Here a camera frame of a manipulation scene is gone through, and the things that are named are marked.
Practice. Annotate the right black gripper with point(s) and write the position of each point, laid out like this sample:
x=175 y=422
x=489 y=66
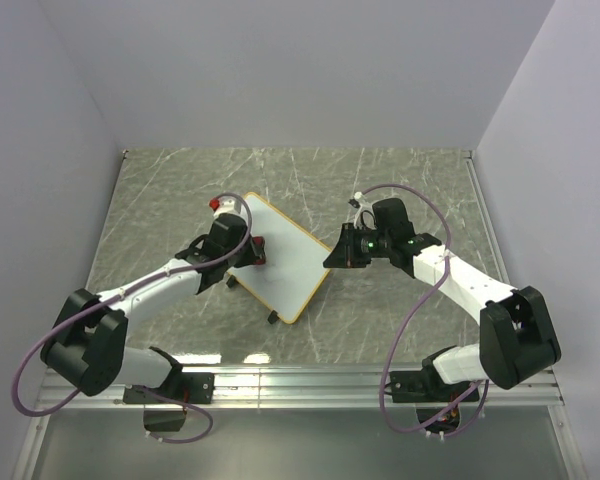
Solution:
x=345 y=255

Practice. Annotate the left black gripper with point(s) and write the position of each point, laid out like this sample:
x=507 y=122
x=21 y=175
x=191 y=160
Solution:
x=251 y=255

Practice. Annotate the red heart-shaped eraser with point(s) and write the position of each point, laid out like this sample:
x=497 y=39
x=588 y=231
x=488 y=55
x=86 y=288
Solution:
x=258 y=249

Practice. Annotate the yellow framed whiteboard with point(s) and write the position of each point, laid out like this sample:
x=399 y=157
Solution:
x=293 y=271

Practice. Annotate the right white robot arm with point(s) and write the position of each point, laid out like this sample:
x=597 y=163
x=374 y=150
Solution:
x=517 y=338

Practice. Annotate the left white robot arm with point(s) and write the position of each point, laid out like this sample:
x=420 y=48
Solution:
x=93 y=354

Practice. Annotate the right black whiteboard foot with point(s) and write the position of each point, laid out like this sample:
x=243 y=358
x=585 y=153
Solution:
x=273 y=317

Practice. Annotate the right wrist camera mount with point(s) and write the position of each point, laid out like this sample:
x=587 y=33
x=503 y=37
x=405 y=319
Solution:
x=363 y=216

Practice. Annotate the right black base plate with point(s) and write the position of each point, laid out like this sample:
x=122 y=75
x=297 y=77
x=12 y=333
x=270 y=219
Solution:
x=424 y=386

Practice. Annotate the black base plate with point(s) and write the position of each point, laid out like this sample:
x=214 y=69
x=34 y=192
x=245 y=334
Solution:
x=424 y=386
x=189 y=387

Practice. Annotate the aluminium mounting rail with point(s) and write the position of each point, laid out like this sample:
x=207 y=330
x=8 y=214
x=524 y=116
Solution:
x=319 y=386

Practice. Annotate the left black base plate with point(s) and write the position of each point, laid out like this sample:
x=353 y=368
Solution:
x=189 y=387

